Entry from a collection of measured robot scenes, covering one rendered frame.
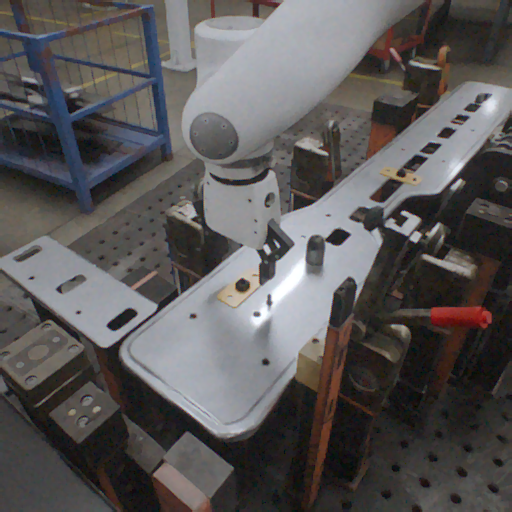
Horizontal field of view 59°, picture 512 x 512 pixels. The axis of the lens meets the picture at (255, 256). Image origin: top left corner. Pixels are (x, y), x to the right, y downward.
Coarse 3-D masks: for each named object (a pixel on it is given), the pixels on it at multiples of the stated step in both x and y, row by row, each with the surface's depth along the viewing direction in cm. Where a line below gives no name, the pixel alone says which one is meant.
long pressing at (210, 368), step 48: (480, 144) 105; (336, 192) 90; (432, 192) 89; (192, 288) 69; (288, 288) 69; (336, 288) 68; (144, 336) 61; (192, 336) 61; (240, 336) 61; (288, 336) 61; (144, 384) 57; (192, 384) 55; (240, 384) 55; (288, 384) 55; (240, 432) 50
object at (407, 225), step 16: (368, 224) 46; (384, 224) 46; (400, 224) 47; (416, 224) 45; (384, 240) 45; (400, 240) 44; (416, 240) 44; (384, 256) 46; (400, 256) 46; (384, 272) 48; (368, 288) 50; (384, 288) 50; (368, 304) 51; (368, 320) 53
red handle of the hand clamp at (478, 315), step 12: (384, 312) 53; (396, 312) 52; (408, 312) 51; (420, 312) 50; (432, 312) 48; (444, 312) 47; (456, 312) 46; (468, 312) 45; (480, 312) 45; (408, 324) 51; (420, 324) 50; (432, 324) 48; (444, 324) 47; (456, 324) 46; (468, 324) 45; (480, 324) 44
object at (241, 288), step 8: (248, 272) 71; (256, 272) 71; (240, 280) 68; (248, 280) 68; (256, 280) 69; (224, 288) 68; (232, 288) 68; (240, 288) 68; (248, 288) 68; (256, 288) 68; (224, 296) 67; (232, 296) 67; (240, 296) 67; (248, 296) 67; (232, 304) 66; (240, 304) 66
